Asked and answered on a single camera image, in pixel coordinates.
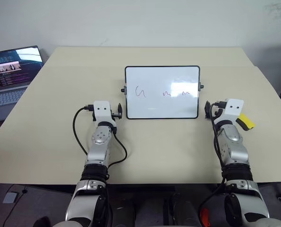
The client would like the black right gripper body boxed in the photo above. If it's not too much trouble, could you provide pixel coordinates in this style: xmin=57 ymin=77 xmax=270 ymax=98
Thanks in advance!
xmin=210 ymin=101 xmax=226 ymax=120

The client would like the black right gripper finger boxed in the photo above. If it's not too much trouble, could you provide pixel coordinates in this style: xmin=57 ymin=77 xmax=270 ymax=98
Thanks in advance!
xmin=204 ymin=101 xmax=212 ymax=119

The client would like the yellow and black eraser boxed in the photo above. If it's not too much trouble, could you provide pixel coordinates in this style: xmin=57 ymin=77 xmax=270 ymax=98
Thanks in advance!
xmin=235 ymin=113 xmax=256 ymax=131

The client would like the black-framed small whiteboard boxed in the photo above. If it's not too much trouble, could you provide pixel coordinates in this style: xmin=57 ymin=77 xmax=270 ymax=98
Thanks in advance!
xmin=120 ymin=65 xmax=205 ymax=120

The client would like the black rounded cover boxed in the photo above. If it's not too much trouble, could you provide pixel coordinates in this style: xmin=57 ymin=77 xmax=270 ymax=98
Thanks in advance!
xmin=170 ymin=193 xmax=204 ymax=227

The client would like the orange-red plastic part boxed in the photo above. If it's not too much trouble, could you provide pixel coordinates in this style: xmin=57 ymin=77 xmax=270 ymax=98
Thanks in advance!
xmin=200 ymin=207 xmax=211 ymax=227

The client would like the open grey laptop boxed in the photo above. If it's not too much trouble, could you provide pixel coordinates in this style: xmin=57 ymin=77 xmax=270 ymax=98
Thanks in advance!
xmin=0 ymin=45 xmax=45 ymax=124

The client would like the grey power adapter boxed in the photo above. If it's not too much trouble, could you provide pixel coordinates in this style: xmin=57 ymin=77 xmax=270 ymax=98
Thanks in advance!
xmin=2 ymin=192 xmax=19 ymax=204

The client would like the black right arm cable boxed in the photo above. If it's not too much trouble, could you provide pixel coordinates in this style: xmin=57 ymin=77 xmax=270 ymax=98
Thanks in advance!
xmin=199 ymin=101 xmax=227 ymax=215

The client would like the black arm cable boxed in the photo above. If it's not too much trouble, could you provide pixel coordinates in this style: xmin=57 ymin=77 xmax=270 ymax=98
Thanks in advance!
xmin=199 ymin=101 xmax=227 ymax=215
xmin=72 ymin=105 xmax=128 ymax=166

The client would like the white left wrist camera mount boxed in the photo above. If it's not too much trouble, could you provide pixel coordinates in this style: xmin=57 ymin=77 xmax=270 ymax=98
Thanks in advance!
xmin=93 ymin=101 xmax=113 ymax=123

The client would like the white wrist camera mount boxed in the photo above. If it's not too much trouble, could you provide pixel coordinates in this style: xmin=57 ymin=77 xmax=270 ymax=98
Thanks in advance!
xmin=219 ymin=98 xmax=245 ymax=123
xmin=93 ymin=101 xmax=113 ymax=123

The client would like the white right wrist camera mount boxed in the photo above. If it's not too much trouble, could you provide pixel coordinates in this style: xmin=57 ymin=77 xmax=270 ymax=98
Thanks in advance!
xmin=219 ymin=98 xmax=245 ymax=123

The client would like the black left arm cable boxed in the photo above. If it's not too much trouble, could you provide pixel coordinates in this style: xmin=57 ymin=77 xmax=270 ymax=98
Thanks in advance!
xmin=72 ymin=105 xmax=128 ymax=166

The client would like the black table frame bar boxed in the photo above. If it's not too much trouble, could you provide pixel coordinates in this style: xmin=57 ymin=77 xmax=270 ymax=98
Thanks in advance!
xmin=108 ymin=185 xmax=176 ymax=192

